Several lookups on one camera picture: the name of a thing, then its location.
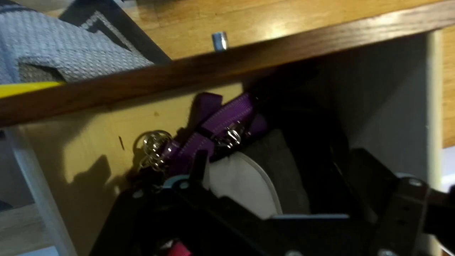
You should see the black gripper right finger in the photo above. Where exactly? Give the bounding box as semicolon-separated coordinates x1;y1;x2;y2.
349;148;432;256

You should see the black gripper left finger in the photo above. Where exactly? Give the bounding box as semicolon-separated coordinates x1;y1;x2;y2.
89;148;285;256

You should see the white round item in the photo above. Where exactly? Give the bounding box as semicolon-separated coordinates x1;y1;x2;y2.
203;150;284;220

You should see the grey cloth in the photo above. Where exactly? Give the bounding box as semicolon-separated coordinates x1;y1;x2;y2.
244;126;312;216

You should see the black fabric bag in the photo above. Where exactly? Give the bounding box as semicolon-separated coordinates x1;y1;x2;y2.
246;65;354;217

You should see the yellow flat object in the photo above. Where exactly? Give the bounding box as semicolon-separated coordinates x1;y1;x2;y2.
0;79;66;99

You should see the black patterned mat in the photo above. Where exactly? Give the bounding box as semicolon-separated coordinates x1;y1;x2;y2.
58;0;173;65

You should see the grey woven rug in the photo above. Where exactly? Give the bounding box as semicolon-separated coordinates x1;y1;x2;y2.
0;8;157;85

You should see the metal key ring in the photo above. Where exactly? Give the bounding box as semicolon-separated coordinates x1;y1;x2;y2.
130;129;174;173

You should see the purple strap leash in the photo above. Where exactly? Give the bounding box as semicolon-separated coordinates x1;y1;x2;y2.
160;91;270;173

